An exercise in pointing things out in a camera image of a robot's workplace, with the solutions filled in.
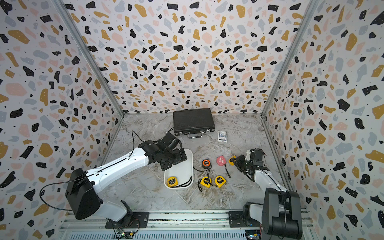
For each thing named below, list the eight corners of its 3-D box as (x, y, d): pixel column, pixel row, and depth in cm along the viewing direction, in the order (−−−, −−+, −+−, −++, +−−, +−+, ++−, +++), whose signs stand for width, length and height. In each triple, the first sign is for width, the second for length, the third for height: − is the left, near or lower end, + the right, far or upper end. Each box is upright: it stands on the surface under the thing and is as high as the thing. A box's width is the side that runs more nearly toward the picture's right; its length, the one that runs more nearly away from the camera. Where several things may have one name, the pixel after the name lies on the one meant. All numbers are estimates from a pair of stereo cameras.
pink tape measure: (219, 166, 95) (219, 165, 93) (215, 159, 98) (215, 157, 96) (226, 163, 97) (227, 161, 95) (222, 156, 100) (222, 154, 98)
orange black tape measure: (200, 165, 95) (200, 163, 92) (206, 160, 97) (206, 157, 95) (206, 170, 93) (206, 168, 90) (212, 164, 95) (212, 162, 93)
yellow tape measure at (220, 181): (220, 188, 86) (220, 186, 84) (213, 180, 89) (213, 179, 87) (226, 182, 88) (226, 180, 86) (219, 175, 91) (219, 173, 89)
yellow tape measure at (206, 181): (199, 183, 87) (199, 182, 86) (203, 175, 90) (203, 174, 89) (209, 188, 86) (209, 187, 84) (213, 180, 89) (213, 179, 87)
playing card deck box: (217, 142, 107) (218, 140, 105) (218, 132, 113) (218, 130, 111) (226, 142, 107) (227, 141, 105) (226, 133, 113) (227, 131, 111)
